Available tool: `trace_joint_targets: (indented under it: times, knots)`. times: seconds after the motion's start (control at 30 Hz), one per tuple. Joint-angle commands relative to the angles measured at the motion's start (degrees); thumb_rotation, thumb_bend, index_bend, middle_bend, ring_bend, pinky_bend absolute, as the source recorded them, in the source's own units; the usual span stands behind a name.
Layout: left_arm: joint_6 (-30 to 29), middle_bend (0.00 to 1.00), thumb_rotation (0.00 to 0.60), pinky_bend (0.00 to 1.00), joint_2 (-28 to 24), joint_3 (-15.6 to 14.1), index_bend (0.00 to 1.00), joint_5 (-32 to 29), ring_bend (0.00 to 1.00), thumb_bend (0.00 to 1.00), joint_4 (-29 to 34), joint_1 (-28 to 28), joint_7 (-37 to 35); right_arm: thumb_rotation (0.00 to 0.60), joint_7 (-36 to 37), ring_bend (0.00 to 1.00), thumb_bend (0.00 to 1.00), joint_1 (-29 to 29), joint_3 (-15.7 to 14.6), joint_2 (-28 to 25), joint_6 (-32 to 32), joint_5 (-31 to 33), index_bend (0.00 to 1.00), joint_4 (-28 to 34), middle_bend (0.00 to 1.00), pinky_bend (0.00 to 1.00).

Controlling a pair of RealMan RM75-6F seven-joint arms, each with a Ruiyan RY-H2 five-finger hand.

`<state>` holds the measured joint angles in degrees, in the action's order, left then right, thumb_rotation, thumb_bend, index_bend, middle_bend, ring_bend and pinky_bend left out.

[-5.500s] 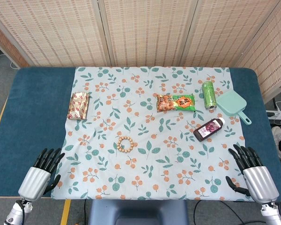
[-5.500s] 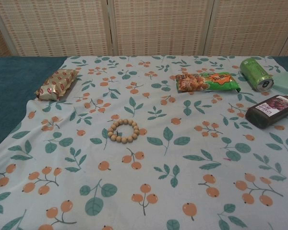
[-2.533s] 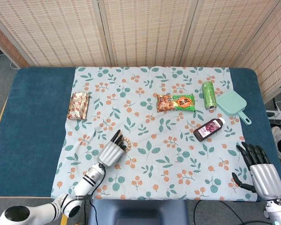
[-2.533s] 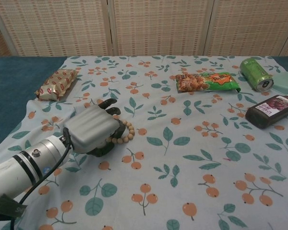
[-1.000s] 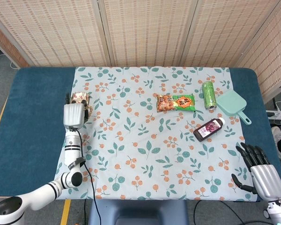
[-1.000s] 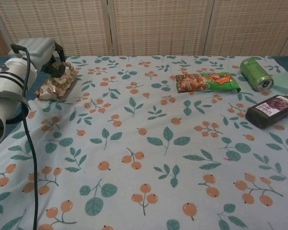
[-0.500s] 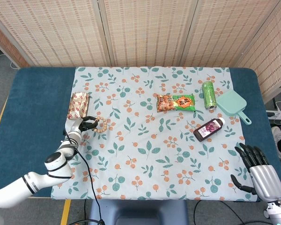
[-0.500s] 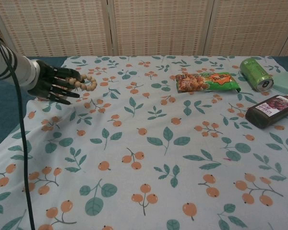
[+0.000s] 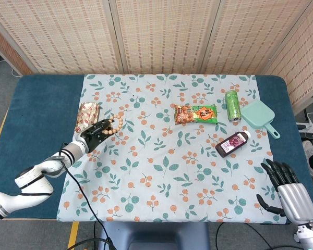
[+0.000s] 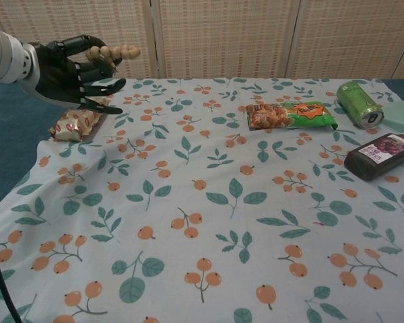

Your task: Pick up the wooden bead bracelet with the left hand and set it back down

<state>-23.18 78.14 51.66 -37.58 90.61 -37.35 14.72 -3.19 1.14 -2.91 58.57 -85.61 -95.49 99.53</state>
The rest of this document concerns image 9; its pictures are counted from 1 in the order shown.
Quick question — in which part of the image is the white black shoe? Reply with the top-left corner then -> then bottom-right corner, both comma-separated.
302,140 -> 313,178

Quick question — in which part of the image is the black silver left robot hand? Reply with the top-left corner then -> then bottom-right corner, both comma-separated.
79,119 -> 115,154

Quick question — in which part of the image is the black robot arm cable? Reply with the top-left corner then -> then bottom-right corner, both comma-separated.
59,153 -> 117,250

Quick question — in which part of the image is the wooden bead bracelet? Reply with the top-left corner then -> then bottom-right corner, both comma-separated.
102,115 -> 124,136

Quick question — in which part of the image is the gold red-print snack packet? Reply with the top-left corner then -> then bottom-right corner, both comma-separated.
75,102 -> 101,133

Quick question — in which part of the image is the dark juice bottle white cap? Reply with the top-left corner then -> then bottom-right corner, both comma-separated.
215,130 -> 251,158

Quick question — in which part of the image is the mint green handled container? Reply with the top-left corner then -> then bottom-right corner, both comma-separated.
240,101 -> 281,139

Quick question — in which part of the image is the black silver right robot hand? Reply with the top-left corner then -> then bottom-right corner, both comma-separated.
257,159 -> 313,225

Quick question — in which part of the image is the woven bamboo folding screen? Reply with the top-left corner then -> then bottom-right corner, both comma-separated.
0,0 -> 313,115

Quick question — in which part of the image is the floral print tablecloth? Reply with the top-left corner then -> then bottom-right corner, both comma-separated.
56,73 -> 287,224

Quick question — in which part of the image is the black floor cable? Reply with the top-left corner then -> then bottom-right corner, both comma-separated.
215,223 -> 295,250

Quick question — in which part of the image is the green drink can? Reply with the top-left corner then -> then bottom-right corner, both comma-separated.
224,90 -> 242,122

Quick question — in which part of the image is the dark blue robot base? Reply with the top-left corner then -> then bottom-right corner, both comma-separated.
98,221 -> 211,250

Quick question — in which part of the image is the white floor cable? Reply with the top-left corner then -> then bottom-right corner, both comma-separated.
0,60 -> 22,77

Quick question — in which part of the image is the green orange snack bag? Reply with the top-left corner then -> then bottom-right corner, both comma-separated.
174,104 -> 219,126

